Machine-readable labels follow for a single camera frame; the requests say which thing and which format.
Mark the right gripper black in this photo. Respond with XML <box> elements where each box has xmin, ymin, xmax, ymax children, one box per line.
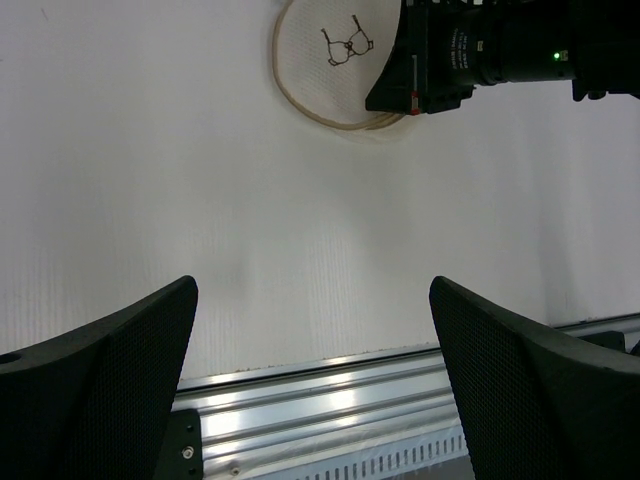
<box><xmin>365</xmin><ymin>1</ymin><xmax>505</xmax><ymax>115</ymax></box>

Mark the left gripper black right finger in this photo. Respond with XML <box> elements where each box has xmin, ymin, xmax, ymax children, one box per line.
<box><xmin>429</xmin><ymin>276</ymin><xmax>639</xmax><ymax>479</ymax></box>

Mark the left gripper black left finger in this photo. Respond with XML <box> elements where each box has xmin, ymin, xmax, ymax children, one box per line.
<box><xmin>1</xmin><ymin>276</ymin><xmax>198</xmax><ymax>479</ymax></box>

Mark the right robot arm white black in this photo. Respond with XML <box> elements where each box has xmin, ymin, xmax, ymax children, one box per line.
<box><xmin>365</xmin><ymin>1</ymin><xmax>639</xmax><ymax>116</ymax></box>

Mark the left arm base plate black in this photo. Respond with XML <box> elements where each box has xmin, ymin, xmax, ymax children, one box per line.
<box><xmin>153</xmin><ymin>409</ymin><xmax>204</xmax><ymax>480</ymax></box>

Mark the slotted cable duct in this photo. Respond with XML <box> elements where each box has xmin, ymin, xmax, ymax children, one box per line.
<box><xmin>274</xmin><ymin>428</ymin><xmax>468</xmax><ymax>479</ymax></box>

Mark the aluminium mounting rail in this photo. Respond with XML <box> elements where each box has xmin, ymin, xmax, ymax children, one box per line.
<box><xmin>169</xmin><ymin>312</ymin><xmax>640</xmax><ymax>480</ymax></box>

